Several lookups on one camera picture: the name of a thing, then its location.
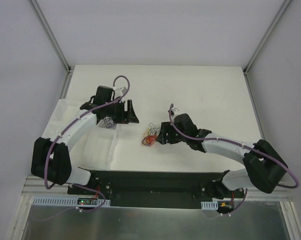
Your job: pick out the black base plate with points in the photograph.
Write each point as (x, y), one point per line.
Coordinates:
(149, 189)

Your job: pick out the white compartment tray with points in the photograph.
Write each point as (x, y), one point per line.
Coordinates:
(95, 149)

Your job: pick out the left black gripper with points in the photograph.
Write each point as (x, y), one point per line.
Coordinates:
(126, 111)

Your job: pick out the white cable duct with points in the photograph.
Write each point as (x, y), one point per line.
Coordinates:
(60, 201)
(209, 205)

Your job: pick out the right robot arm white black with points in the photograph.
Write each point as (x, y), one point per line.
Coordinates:
(263, 167)

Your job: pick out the right white cable duct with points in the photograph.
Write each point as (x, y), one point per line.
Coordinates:
(209, 205)

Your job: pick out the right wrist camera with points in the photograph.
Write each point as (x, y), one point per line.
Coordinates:
(174, 111)

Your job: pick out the left white cable duct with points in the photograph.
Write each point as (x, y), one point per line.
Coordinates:
(60, 201)

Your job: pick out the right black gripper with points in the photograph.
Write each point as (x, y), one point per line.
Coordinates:
(167, 133)

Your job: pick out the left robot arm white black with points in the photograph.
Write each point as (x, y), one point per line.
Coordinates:
(51, 159)

